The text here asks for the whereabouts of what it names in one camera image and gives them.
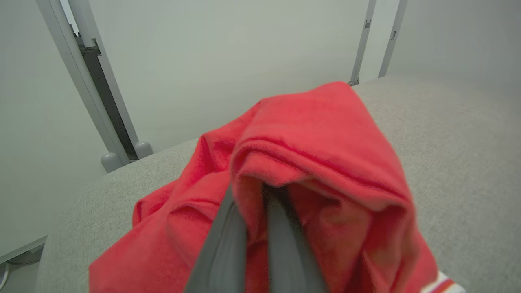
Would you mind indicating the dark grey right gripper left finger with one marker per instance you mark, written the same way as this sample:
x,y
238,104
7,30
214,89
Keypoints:
x,y
222,256

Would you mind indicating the red and white cloth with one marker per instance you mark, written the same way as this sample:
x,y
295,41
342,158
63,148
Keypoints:
x,y
317,134

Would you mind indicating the grey panel foot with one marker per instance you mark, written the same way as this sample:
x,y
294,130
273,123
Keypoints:
x,y
111,162
143,149

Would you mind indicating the light grey fabric sofa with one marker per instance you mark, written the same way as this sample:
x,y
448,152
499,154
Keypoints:
x,y
460,162

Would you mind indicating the white partition panel with caster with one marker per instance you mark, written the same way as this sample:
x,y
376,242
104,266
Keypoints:
x,y
36,122

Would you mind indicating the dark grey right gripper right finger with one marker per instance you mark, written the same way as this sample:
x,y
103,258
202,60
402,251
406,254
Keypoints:
x,y
287,252

